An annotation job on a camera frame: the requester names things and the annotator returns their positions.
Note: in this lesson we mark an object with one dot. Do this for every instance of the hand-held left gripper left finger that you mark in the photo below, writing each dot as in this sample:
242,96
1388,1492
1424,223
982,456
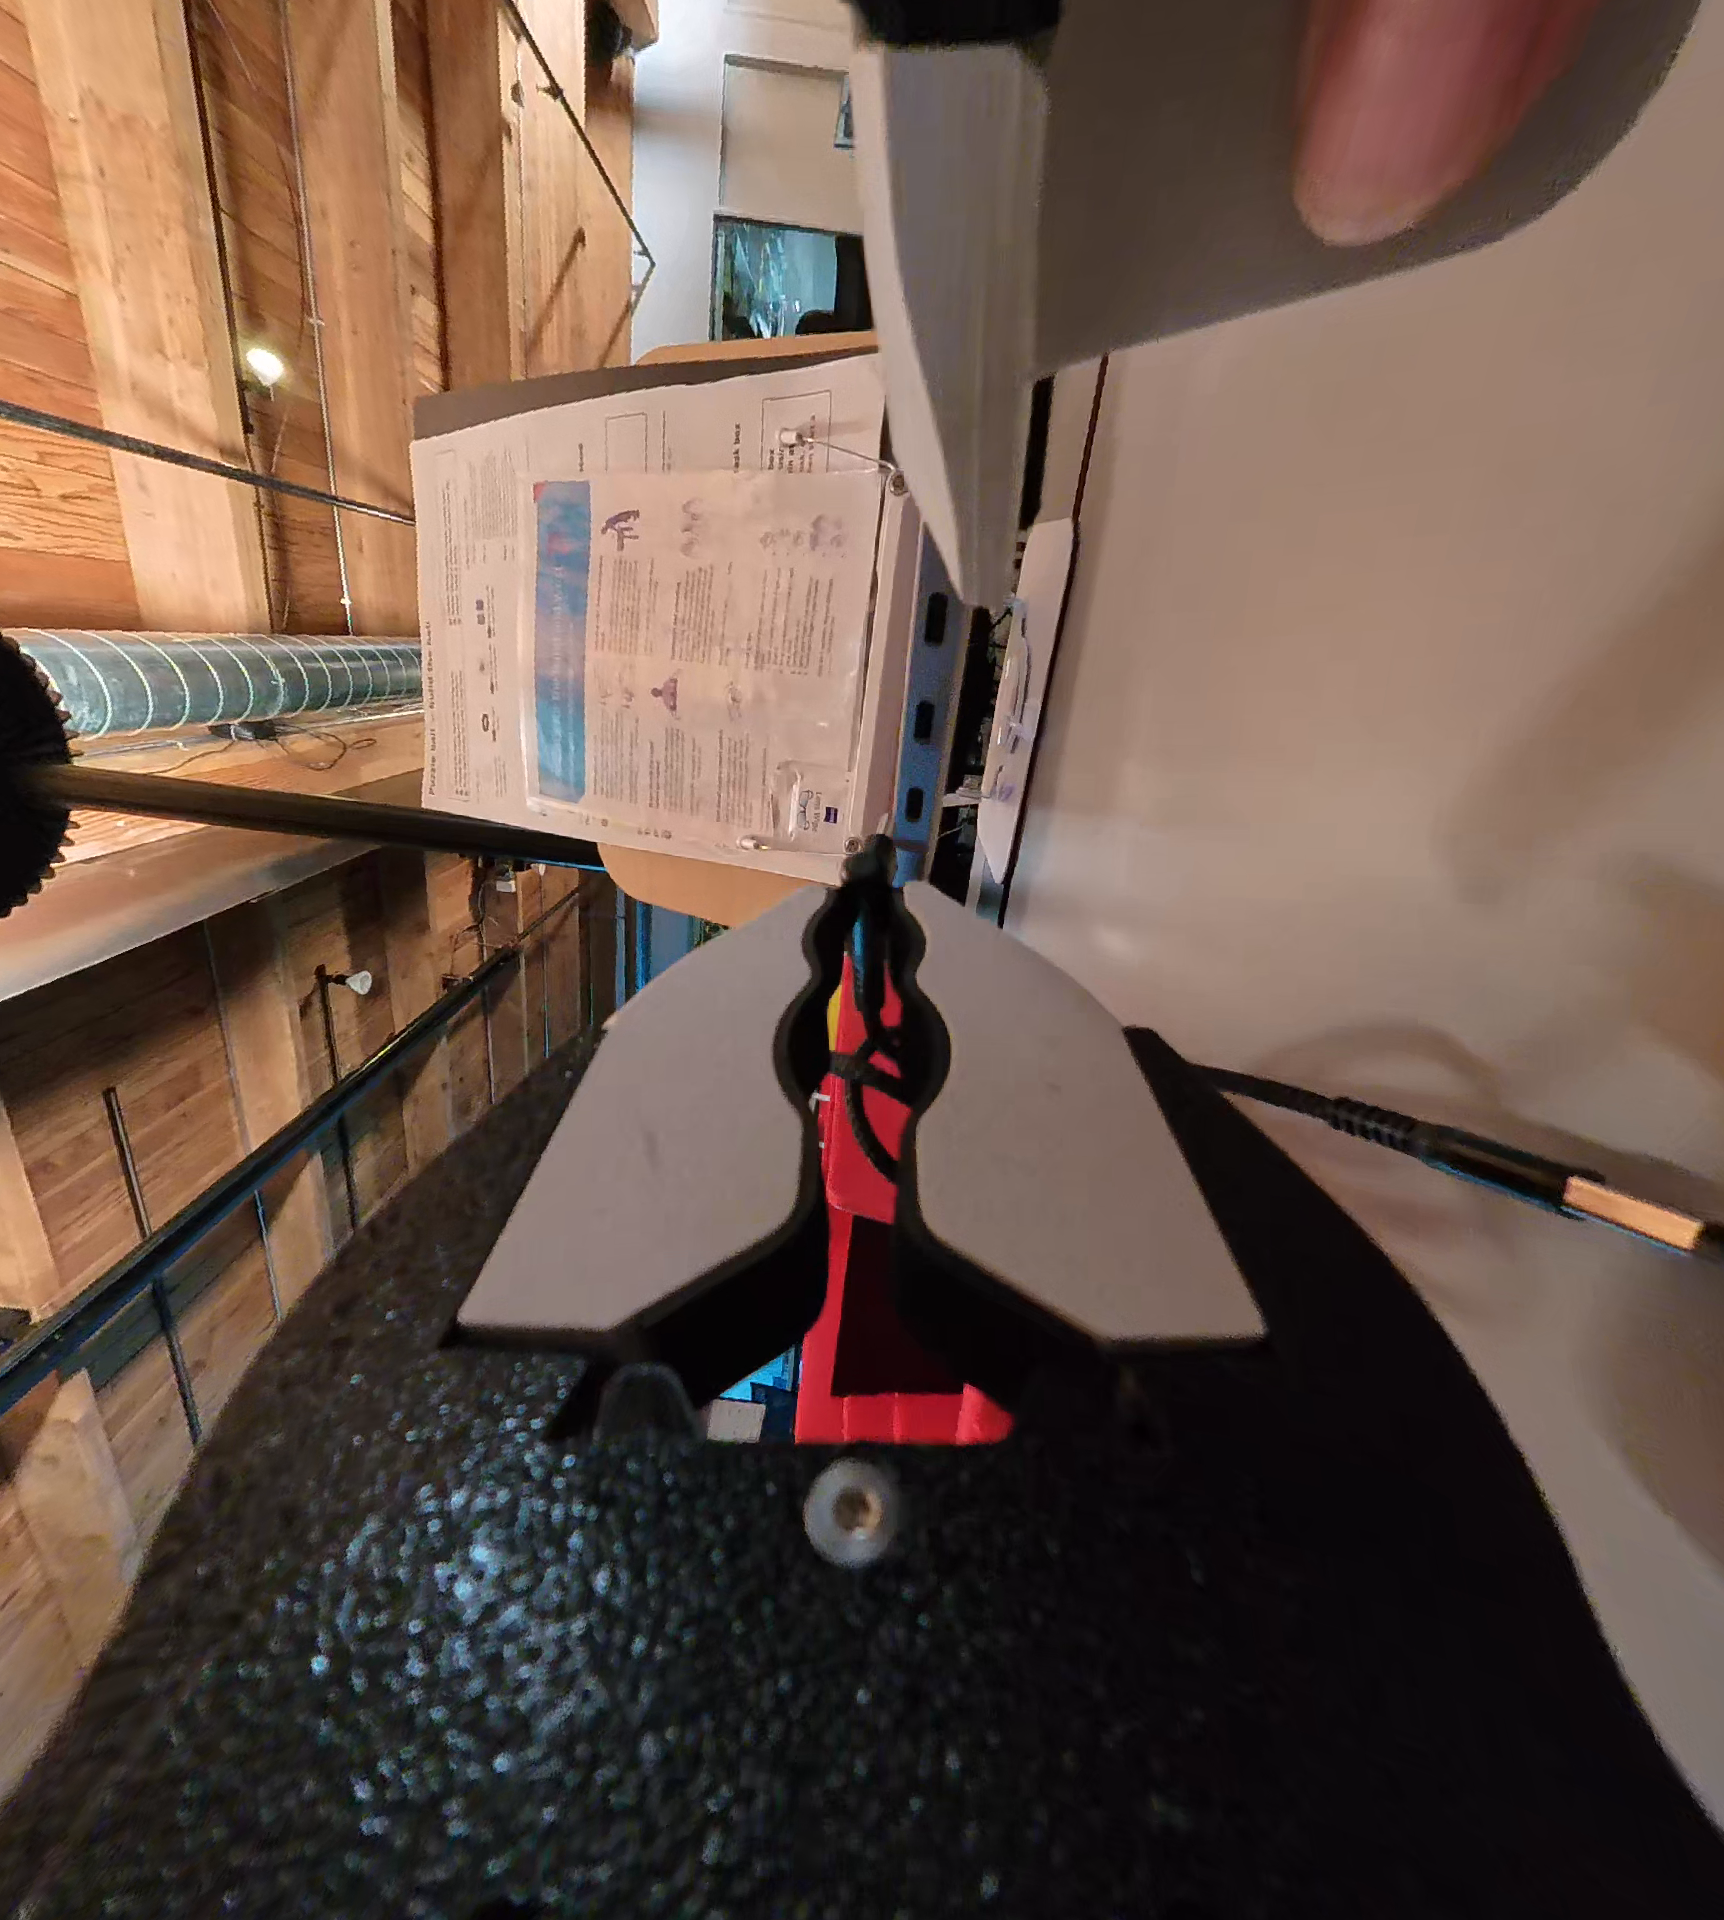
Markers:
653,1155

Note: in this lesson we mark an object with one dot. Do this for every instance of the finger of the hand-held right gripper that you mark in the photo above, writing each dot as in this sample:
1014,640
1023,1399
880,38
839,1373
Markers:
953,300

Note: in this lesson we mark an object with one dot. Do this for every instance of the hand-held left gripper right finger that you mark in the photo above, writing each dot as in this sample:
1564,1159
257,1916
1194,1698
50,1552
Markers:
1087,1171

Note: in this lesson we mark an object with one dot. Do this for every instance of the grey desk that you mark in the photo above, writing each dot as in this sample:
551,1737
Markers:
1402,674

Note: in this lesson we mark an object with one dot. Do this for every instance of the person's right hand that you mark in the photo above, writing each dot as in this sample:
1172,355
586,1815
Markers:
1417,105

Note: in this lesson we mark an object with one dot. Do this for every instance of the red plastic bin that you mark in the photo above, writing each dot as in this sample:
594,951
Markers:
892,1411

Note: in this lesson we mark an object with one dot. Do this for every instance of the ceiling spot lamp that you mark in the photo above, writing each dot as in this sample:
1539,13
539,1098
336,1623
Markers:
264,364
348,982

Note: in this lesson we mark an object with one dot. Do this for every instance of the laminated instruction sheet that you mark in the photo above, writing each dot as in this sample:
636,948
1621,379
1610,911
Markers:
713,645

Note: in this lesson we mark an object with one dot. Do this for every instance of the black steel beam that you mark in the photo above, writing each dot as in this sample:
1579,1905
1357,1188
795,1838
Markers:
203,1222

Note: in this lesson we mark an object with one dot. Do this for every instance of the large white printed paper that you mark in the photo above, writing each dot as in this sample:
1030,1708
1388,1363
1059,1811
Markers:
473,601

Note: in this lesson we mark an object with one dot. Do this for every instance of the black ceiling rod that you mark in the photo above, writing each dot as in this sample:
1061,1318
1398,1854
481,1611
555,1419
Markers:
127,442

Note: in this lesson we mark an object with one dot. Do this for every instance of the silver air duct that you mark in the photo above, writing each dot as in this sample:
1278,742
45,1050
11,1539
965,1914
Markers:
203,682

